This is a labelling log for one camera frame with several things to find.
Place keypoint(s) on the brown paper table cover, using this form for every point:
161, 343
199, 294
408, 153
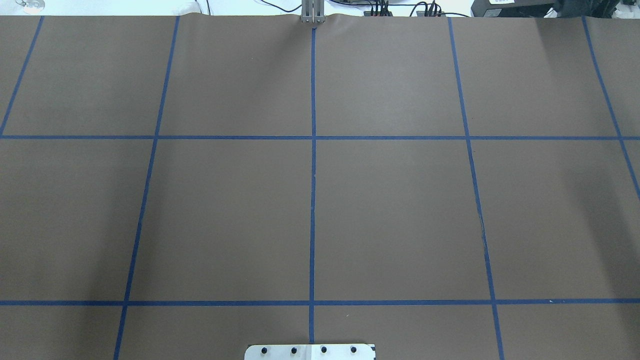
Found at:
201, 187

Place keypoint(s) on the aluminium frame post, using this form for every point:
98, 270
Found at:
313, 11

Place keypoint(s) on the white pedestal base plate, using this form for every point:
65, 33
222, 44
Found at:
310, 352

